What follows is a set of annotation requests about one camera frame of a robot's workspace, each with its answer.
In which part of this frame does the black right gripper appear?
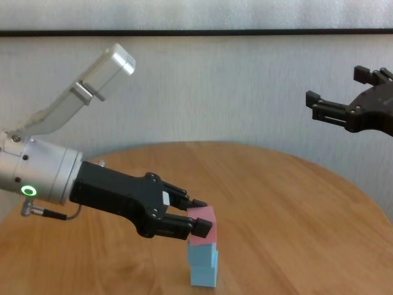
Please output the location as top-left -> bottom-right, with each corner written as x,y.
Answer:
305,65 -> 393,138

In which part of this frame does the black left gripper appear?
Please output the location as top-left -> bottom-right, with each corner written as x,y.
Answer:
69,160 -> 213,240

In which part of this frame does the pink cube block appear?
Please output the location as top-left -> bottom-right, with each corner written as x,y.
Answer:
186,205 -> 218,246

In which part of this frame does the light blue cube block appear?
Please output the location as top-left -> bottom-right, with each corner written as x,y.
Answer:
189,250 -> 220,288
186,242 -> 218,267

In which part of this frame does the grey left gripper cable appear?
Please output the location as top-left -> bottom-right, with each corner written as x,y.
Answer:
20,199 -> 84,221

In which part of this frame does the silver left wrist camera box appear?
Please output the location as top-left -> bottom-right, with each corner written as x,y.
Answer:
18,42 -> 136,136

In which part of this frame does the black wall rail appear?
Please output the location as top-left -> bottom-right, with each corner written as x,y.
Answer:
0,28 -> 393,38

